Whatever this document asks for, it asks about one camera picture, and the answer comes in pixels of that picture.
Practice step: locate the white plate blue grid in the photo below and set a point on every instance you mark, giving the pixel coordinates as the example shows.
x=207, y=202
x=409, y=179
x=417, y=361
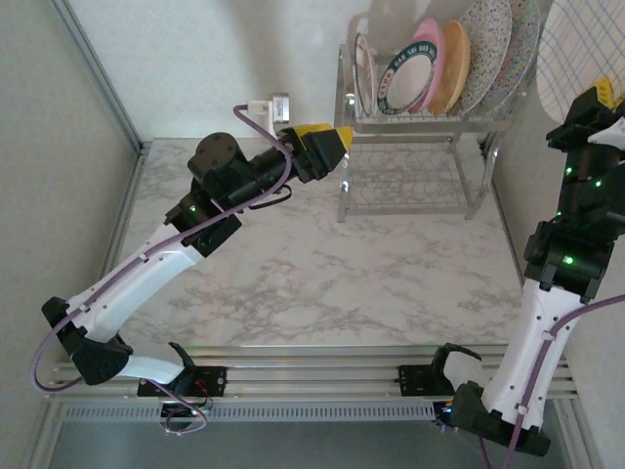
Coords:
x=571, y=44

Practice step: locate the larger speckled white plate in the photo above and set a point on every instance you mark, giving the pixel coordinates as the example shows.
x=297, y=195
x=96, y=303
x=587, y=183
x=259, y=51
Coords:
x=525, y=49

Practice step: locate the white plate green rim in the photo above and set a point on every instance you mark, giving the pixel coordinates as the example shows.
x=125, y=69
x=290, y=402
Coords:
x=407, y=78

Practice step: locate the orange plate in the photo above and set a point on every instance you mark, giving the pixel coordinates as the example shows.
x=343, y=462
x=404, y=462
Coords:
x=456, y=68

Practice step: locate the pink plate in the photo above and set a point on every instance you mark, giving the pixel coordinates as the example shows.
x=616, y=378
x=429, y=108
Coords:
x=427, y=31

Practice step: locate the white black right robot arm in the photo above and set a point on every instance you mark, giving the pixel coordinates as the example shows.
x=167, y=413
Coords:
x=527, y=352

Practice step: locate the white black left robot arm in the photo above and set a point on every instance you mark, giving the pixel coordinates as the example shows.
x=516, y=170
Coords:
x=137, y=278

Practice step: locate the small controller board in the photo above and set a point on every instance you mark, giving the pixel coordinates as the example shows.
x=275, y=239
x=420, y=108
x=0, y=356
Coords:
x=445, y=415
x=188, y=415

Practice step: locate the aluminium frame post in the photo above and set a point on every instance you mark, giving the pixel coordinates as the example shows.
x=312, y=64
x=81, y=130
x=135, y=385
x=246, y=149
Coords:
x=93, y=73

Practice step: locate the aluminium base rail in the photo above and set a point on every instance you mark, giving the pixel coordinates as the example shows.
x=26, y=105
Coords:
x=312, y=371

